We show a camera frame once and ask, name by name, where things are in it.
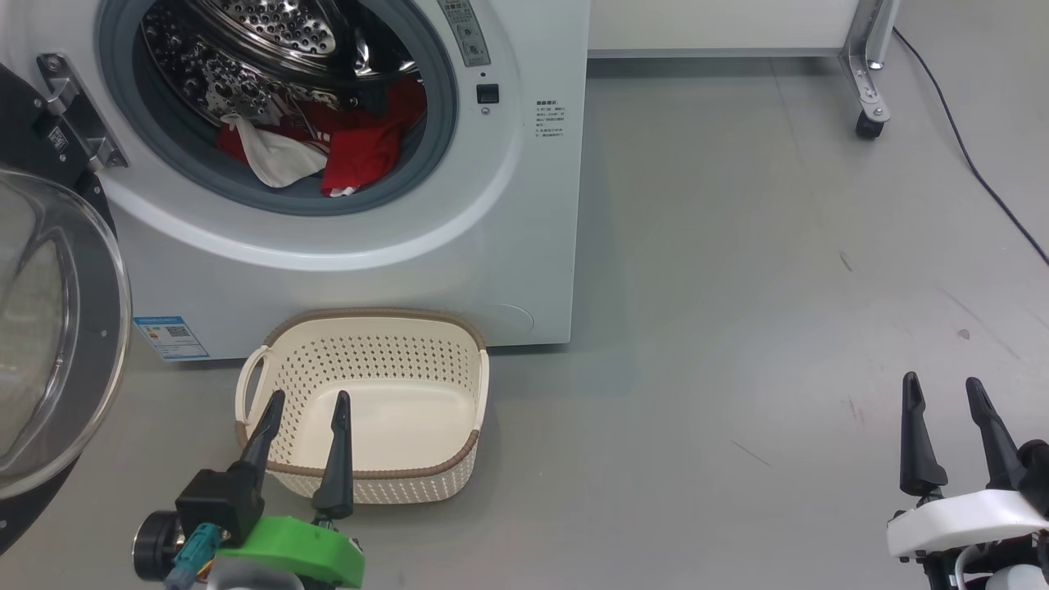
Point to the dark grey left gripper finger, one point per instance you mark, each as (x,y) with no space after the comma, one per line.
(261,442)
(338,475)

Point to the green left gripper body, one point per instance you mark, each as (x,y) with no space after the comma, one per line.
(303,549)

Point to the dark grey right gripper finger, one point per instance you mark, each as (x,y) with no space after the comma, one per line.
(998,442)
(919,459)

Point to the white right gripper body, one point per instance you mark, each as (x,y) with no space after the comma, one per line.
(959,520)

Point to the dark grey glass washer door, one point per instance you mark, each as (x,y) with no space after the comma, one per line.
(82,328)

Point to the red basketball jersey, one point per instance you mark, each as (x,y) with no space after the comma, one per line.
(274,160)

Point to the red jersey number 23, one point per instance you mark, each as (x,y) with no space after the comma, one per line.
(369,152)

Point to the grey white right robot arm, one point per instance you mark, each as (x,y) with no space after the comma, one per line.
(983,574)

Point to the cream perforated laundry basket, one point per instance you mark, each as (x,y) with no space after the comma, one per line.
(393,426)

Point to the white front-load washing machine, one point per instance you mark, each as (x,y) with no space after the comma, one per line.
(328,270)

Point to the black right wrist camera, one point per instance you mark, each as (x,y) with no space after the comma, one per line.
(1036,475)

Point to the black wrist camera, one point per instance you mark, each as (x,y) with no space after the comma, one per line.
(217,500)
(1036,475)

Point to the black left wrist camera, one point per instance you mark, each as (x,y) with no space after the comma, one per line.
(217,500)

